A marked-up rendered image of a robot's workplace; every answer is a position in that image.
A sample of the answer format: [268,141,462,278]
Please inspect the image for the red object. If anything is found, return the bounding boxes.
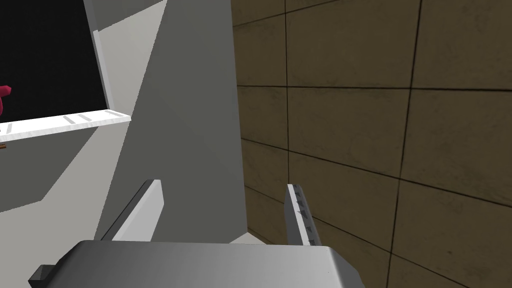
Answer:
[0,85,13,117]

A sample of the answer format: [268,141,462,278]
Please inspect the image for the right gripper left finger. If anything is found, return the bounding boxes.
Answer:
[99,179,165,243]

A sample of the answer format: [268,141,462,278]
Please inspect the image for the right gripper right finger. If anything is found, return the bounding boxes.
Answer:
[283,183,323,247]

